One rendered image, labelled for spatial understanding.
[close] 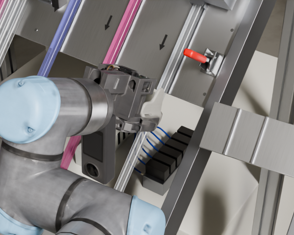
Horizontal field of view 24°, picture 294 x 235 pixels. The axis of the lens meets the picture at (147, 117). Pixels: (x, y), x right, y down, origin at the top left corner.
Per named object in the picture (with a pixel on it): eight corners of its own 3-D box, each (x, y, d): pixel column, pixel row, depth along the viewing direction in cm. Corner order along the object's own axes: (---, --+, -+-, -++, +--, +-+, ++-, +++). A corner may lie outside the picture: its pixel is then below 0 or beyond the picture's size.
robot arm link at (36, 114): (-24, 137, 79) (-8, 66, 77) (34, 131, 89) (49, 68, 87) (29, 159, 76) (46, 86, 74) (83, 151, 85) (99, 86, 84)
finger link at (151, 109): (183, 91, 107) (154, 90, 99) (172, 126, 108) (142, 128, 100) (167, 84, 108) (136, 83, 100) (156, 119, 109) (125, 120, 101)
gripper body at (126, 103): (161, 80, 98) (119, 79, 88) (143, 135, 100) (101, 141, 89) (117, 63, 101) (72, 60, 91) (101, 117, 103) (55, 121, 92)
